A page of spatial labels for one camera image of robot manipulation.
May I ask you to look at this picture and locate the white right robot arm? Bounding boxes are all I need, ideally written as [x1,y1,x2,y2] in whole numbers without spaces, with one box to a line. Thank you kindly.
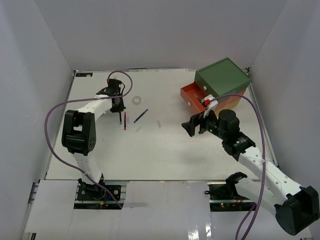
[181,109,320,236]

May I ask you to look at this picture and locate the green drawer cabinet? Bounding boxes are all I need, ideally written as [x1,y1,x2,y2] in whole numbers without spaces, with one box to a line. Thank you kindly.
[194,57,252,113]

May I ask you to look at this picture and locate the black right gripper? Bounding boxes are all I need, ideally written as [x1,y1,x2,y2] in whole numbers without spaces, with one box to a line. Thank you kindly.
[181,106,227,141]

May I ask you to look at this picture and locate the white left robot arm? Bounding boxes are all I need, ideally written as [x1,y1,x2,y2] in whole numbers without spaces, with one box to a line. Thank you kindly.
[61,78,126,200]

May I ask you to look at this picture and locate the small clear tape roll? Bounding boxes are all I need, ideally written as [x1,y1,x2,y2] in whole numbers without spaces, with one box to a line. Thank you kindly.
[132,95,142,105]

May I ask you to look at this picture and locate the green drawer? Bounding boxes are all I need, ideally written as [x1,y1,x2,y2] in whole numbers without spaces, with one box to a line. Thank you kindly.
[194,71,219,97]

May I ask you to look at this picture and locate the red pen refill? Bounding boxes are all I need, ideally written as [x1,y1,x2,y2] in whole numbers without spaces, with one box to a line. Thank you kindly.
[123,111,127,131]

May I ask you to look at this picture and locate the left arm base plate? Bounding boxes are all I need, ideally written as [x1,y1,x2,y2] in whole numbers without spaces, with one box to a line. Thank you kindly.
[73,184,125,210]

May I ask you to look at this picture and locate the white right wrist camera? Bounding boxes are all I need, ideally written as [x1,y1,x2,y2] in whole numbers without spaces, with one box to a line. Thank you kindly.
[201,94,219,118]

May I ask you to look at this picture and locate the purple pen refill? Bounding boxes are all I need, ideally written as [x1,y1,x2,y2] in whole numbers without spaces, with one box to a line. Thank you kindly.
[133,108,149,124]

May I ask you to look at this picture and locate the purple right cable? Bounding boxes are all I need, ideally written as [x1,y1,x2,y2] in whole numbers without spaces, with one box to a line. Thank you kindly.
[211,93,266,240]

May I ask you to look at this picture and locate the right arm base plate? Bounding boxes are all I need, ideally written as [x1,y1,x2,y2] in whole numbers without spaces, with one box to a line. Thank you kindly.
[204,181,255,213]

